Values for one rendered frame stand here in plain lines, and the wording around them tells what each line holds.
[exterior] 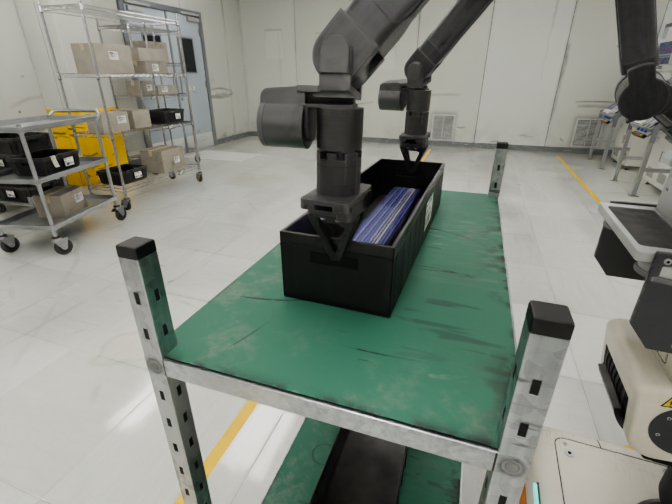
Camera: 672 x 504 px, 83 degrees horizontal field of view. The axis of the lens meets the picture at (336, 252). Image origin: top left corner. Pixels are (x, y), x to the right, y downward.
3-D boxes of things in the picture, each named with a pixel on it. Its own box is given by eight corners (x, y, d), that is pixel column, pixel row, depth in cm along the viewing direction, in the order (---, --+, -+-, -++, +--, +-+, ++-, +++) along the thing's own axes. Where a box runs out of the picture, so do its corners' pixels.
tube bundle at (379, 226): (362, 294, 59) (363, 274, 58) (321, 285, 61) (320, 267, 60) (419, 201, 102) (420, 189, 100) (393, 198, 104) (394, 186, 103)
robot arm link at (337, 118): (359, 99, 42) (367, 97, 48) (300, 97, 44) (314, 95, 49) (357, 162, 45) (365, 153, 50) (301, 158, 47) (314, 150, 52)
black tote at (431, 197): (389, 318, 55) (394, 248, 50) (283, 296, 61) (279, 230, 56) (440, 204, 104) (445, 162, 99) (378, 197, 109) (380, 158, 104)
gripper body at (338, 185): (299, 212, 48) (297, 152, 45) (329, 191, 57) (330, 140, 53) (347, 219, 46) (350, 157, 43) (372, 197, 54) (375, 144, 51)
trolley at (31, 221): (-2, 255, 295) (-58, 119, 253) (79, 216, 377) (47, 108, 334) (64, 258, 291) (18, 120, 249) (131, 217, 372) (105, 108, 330)
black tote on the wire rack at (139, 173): (120, 186, 390) (117, 173, 384) (98, 184, 399) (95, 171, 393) (150, 177, 425) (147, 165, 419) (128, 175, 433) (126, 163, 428)
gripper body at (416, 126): (397, 143, 96) (400, 112, 92) (406, 137, 104) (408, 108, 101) (424, 145, 94) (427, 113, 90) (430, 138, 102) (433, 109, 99)
